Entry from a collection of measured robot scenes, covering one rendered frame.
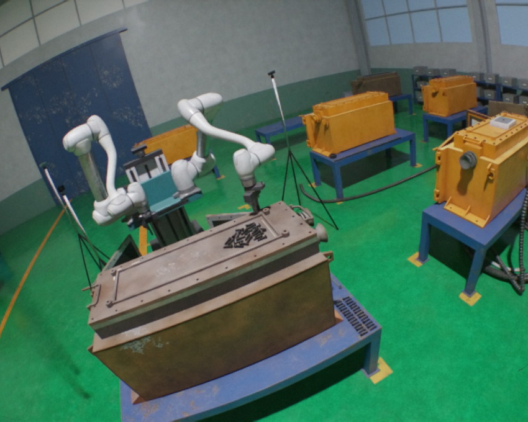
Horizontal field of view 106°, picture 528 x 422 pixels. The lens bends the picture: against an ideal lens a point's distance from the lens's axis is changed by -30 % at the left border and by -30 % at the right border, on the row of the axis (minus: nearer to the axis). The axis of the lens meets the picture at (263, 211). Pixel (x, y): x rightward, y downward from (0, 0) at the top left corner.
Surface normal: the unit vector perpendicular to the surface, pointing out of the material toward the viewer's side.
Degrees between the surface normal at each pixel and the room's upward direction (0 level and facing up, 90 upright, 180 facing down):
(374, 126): 90
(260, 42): 90
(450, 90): 90
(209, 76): 90
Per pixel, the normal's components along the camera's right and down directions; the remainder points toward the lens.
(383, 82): 0.35, 0.39
